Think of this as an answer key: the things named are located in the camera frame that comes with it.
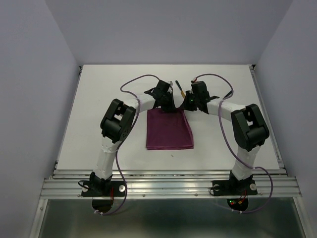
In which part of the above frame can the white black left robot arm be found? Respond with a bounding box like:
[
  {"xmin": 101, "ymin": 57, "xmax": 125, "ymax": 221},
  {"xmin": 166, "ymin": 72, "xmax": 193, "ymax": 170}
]
[{"xmin": 86, "ymin": 80, "xmax": 176, "ymax": 196}]

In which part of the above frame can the aluminium front rail frame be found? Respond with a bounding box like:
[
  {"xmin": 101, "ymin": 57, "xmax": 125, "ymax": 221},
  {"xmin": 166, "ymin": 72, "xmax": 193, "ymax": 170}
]
[{"xmin": 40, "ymin": 168, "xmax": 302, "ymax": 199}]

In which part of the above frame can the aluminium rail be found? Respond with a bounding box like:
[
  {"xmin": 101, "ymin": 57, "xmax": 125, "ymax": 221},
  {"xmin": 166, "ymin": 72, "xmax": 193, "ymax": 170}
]
[
  {"xmin": 48, "ymin": 64, "xmax": 83, "ymax": 177},
  {"xmin": 248, "ymin": 64, "xmax": 288, "ymax": 175}
]

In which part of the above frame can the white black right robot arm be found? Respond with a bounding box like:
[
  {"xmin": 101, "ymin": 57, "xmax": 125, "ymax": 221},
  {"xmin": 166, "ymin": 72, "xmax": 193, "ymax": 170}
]
[{"xmin": 181, "ymin": 81, "xmax": 269, "ymax": 196}]

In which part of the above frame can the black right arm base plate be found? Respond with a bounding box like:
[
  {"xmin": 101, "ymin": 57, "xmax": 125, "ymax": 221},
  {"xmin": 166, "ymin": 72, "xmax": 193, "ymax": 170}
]
[{"xmin": 210, "ymin": 180, "xmax": 258, "ymax": 197}]

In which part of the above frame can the aluminium left side rail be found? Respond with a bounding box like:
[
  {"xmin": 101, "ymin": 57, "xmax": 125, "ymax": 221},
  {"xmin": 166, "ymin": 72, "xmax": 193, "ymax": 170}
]
[{"xmin": 48, "ymin": 64, "xmax": 83, "ymax": 177}]

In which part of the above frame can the purple cloth napkin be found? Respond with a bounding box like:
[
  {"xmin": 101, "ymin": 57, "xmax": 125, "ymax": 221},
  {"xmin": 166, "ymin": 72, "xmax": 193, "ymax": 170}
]
[{"xmin": 146, "ymin": 108, "xmax": 194, "ymax": 150}]

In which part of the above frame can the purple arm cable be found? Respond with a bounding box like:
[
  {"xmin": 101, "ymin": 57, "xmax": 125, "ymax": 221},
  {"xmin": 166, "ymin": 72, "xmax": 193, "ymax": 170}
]
[
  {"xmin": 94, "ymin": 73, "xmax": 161, "ymax": 216},
  {"xmin": 192, "ymin": 73, "xmax": 274, "ymax": 215}
]

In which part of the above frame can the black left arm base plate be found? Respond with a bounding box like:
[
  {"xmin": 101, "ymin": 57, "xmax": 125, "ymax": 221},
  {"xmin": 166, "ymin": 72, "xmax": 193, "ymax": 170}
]
[{"xmin": 78, "ymin": 180, "xmax": 127, "ymax": 197}]

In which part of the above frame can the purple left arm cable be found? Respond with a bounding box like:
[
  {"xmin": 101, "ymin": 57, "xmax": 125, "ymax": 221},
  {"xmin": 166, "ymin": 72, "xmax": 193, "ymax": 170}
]
[{"xmin": 94, "ymin": 73, "xmax": 161, "ymax": 216}]

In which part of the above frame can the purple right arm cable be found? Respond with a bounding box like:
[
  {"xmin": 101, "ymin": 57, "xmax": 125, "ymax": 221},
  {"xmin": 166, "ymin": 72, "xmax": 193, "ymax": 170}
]
[{"xmin": 192, "ymin": 73, "xmax": 274, "ymax": 215}]

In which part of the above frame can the aluminium right side rail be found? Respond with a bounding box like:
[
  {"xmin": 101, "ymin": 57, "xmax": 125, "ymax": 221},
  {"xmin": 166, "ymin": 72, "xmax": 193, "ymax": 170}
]
[{"xmin": 248, "ymin": 64, "xmax": 288, "ymax": 175}]

